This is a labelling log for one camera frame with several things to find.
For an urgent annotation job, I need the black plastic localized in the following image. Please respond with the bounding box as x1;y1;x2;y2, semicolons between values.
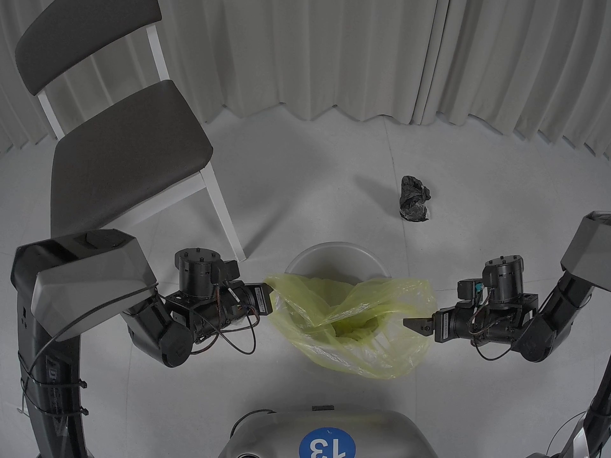
398;175;433;222

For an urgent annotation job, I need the white trash bin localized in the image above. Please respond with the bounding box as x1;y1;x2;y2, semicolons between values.
285;241;390;352

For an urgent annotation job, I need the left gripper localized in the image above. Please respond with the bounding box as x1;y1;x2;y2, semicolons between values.
236;282;274;322

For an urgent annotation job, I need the white curtain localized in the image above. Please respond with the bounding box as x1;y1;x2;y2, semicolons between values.
0;0;445;157
411;0;611;162

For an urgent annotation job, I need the white chair with grey pads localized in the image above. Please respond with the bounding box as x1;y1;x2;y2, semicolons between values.
14;0;247;263

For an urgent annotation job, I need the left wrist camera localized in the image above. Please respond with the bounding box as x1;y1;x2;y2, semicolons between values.
216;259;241;286

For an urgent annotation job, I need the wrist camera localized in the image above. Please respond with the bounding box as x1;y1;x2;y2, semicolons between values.
457;278;486;301
216;259;241;286

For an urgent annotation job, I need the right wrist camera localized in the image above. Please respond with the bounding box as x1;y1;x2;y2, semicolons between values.
457;278;486;301

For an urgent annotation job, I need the yellow plastic bag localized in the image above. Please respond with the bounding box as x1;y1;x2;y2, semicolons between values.
264;275;438;379

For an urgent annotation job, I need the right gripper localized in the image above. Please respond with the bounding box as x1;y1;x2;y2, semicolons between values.
433;306;474;344

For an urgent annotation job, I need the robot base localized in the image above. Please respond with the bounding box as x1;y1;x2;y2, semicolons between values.
230;405;432;458

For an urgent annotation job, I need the black cable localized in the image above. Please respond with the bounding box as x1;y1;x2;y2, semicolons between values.
230;408;277;440
470;336;516;362
210;314;260;357

